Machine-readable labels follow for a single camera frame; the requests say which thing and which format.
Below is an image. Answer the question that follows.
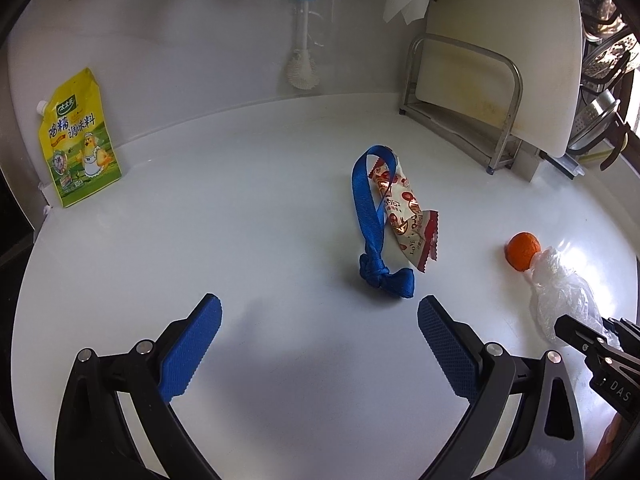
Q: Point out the clear plastic bag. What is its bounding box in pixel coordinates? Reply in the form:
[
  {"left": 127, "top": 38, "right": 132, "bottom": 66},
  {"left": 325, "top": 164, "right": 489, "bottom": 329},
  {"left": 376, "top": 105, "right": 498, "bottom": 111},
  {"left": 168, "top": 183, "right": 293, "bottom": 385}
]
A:
[{"left": 524, "top": 247, "right": 620, "bottom": 349}]

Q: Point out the red white snack wrapper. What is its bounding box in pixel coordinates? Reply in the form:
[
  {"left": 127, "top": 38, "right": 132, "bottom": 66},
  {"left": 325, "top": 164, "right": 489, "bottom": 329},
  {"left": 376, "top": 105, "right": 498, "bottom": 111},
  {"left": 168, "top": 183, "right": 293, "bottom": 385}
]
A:
[{"left": 369, "top": 157, "right": 439, "bottom": 273}]

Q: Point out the blue fabric strap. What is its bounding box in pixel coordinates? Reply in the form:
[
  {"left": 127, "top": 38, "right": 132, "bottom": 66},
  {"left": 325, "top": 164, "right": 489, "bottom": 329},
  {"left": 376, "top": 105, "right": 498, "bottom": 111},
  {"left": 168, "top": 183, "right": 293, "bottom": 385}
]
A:
[{"left": 350, "top": 144, "right": 417, "bottom": 302}]

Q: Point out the metal cutting board rack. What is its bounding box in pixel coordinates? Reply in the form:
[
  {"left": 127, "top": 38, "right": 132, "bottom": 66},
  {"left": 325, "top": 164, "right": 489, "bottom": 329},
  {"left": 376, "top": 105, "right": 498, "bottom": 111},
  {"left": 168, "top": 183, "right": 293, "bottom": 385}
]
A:
[{"left": 399, "top": 32, "right": 524, "bottom": 174}]

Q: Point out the yellow seasoning pouch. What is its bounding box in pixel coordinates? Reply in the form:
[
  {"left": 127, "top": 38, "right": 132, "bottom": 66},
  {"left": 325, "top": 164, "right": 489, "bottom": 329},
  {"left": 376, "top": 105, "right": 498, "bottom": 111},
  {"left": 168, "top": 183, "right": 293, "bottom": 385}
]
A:
[{"left": 37, "top": 68, "right": 122, "bottom": 208}]

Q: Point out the white cutting board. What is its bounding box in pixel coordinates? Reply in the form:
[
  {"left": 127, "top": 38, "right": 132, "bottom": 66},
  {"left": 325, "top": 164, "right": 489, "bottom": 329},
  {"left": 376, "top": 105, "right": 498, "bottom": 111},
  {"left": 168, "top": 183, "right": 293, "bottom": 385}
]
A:
[{"left": 416, "top": 0, "right": 582, "bottom": 156}]

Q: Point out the white bottle brush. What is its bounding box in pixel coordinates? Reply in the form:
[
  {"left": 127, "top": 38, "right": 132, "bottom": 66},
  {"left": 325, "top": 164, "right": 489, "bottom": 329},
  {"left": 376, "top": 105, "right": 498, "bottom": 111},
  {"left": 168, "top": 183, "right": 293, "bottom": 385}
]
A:
[{"left": 285, "top": 0, "right": 320, "bottom": 91}]

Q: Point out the black wire dish rack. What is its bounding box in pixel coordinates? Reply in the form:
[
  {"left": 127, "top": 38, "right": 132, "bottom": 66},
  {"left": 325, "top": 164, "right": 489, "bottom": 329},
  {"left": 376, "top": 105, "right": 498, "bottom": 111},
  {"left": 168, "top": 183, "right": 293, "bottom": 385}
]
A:
[{"left": 567, "top": 0, "right": 639, "bottom": 171}]

